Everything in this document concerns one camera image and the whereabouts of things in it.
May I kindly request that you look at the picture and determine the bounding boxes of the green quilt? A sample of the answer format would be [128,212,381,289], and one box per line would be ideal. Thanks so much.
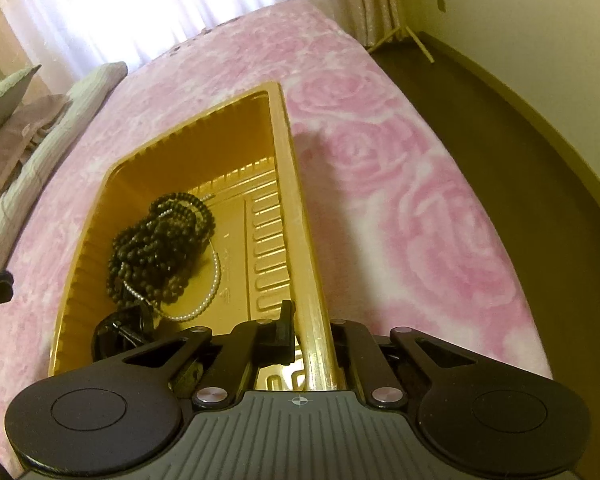
[0,61,129,273]

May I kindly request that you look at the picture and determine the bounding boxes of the green pillow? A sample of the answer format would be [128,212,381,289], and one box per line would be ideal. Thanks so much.
[0,64,42,148]

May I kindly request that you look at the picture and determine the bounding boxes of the yellow plastic tray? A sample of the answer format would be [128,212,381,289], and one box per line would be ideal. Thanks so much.
[47,80,341,393]

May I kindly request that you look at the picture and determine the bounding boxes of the white pearl necklace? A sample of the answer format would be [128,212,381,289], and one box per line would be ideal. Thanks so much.
[124,192,222,323]

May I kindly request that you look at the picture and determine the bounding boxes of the brown bead bracelet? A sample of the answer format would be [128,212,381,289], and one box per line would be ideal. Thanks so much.
[150,191,217,236]

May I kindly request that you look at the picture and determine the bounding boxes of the beige pillow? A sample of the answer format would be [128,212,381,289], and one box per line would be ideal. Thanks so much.
[0,94,73,201]

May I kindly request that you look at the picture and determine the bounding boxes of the black mesh band wristwatch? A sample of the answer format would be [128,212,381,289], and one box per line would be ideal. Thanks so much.
[91,304,156,362]

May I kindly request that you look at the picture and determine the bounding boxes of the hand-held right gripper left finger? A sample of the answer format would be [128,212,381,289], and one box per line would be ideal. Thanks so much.
[122,300,297,407]

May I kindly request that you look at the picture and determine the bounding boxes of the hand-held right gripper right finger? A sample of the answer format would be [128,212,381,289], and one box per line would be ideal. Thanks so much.
[329,317,486,407]

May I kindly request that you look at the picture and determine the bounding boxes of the pink floral blanket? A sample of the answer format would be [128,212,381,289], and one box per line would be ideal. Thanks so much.
[0,0,553,461]

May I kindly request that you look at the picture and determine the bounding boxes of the wooden tripod legs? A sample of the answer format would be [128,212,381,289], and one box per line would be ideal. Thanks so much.
[369,24,437,65]

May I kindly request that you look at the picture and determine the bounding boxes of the white sheer curtain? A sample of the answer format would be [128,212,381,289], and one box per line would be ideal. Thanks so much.
[0,0,353,83]

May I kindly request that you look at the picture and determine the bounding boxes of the long brown bead necklace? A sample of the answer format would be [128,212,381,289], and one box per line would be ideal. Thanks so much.
[107,192,217,306]

